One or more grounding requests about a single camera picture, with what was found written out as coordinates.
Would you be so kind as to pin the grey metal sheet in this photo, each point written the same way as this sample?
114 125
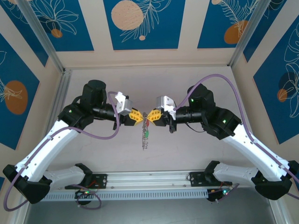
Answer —
149 212

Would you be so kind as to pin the blue poster with fern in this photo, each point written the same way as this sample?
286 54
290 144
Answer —
215 23

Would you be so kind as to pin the blue poster with dark circle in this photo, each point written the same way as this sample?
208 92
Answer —
268 105

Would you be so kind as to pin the blue poster large orange circle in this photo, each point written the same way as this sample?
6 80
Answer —
14 70

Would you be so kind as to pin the blue poster with peach circle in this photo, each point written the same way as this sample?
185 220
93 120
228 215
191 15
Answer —
163 35

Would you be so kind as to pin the long aluminium base rail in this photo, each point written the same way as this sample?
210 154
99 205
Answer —
149 179

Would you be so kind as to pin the metal split keyring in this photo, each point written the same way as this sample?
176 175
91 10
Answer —
144 118

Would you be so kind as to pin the blue floral wall poster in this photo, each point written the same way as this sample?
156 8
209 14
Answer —
23 37
268 30

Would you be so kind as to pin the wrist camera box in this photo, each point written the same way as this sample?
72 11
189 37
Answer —
164 103
125 105

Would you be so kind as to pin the green plastic key tag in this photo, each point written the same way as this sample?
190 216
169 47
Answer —
147 134

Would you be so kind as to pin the right circuit board with LEDs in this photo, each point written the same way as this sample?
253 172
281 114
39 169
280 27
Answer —
222 192

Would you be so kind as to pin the circuit board with leds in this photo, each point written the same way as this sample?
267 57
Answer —
85 193
222 192

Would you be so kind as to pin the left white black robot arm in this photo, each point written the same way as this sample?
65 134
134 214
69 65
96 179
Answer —
46 144

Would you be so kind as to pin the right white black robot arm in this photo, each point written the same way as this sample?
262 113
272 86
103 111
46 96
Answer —
257 151

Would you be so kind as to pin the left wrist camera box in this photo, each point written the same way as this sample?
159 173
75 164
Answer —
125 105

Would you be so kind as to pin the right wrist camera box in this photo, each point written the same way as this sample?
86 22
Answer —
164 103

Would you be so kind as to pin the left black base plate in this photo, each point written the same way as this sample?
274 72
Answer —
100 180

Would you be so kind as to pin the left circuit board with LEDs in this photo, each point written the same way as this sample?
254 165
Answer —
85 193

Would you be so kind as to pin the blue poster with white flower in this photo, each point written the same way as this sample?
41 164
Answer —
70 23

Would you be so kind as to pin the aluminium corner post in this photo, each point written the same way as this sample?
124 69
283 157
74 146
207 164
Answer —
42 35
254 32

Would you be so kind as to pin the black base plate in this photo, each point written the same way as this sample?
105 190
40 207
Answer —
197 179
100 180

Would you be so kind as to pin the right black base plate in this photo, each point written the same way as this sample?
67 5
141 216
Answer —
197 179

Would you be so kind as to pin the left aluminium corner post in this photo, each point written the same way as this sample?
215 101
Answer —
42 35

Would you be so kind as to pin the right aluminium corner post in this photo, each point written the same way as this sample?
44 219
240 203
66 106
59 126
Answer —
254 32

